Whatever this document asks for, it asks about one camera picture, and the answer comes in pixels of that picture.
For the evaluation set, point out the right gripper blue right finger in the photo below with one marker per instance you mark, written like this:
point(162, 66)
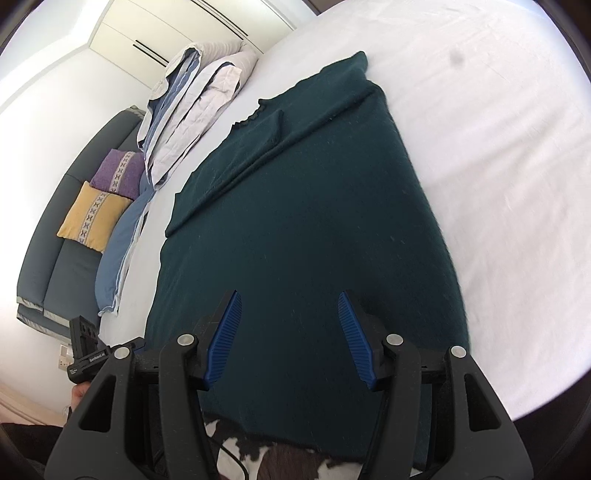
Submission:
point(352, 324)

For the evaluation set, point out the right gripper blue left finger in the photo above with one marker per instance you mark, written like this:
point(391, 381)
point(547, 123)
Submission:
point(220, 335)

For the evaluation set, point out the dark green knit sweater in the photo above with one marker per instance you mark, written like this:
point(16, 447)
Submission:
point(312, 195)

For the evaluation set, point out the person's hand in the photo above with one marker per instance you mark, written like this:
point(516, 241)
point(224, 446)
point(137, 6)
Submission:
point(77, 394)

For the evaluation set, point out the cowhide patterned rug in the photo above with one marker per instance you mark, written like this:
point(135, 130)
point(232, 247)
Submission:
point(242, 456)

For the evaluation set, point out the yellow patterned cushion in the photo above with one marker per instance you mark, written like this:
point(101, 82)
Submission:
point(92, 217)

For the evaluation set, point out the purple patterned cushion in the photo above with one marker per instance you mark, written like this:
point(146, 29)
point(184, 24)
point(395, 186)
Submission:
point(120, 173)

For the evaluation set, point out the white bed sheet mattress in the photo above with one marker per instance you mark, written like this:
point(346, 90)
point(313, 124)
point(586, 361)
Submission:
point(494, 110)

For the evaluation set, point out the cream built-in wardrobe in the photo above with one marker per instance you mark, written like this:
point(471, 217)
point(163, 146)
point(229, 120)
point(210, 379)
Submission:
point(141, 36)

